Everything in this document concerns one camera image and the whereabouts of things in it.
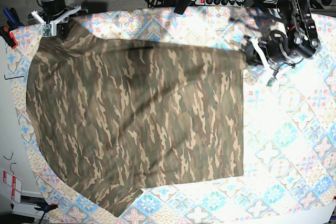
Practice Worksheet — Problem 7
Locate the black white gripper left side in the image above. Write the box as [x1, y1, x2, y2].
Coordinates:
[243, 31, 302, 87]

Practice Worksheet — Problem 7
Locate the black white gripper right side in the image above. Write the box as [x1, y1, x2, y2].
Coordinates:
[30, 5, 88, 38]

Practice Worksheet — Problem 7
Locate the camouflage T-shirt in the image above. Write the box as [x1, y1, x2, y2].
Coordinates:
[26, 24, 246, 217]

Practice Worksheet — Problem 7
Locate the black orange clamp upper left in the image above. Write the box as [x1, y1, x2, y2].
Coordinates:
[1, 7, 18, 49]

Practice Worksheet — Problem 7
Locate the black hex key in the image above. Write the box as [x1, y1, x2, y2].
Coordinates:
[4, 74, 25, 80]

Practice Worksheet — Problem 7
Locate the patterned tile tablecloth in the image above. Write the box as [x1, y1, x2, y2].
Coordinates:
[1, 15, 335, 223]

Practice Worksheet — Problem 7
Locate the white power strip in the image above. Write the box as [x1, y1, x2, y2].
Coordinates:
[191, 0, 244, 7]

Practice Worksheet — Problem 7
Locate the red white label card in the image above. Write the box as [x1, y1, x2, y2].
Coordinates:
[1, 170, 23, 203]

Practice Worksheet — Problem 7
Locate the blue black clamp lower left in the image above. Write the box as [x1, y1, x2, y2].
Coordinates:
[21, 196, 58, 219]

